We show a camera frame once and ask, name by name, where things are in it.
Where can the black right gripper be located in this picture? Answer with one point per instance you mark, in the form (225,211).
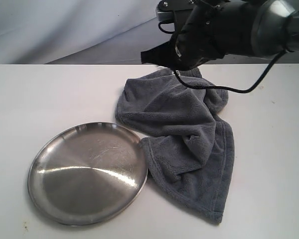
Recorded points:
(215,28)

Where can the grey fleece towel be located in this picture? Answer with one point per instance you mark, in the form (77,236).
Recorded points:
(188,148)

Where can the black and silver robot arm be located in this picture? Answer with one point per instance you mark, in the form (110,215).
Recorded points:
(276,28)

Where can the round stainless steel plate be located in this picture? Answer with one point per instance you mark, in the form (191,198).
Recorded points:
(87,174)

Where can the white backdrop cloth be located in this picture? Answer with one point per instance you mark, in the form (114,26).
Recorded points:
(77,31)

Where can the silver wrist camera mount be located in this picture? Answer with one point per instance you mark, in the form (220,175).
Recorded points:
(166,9)

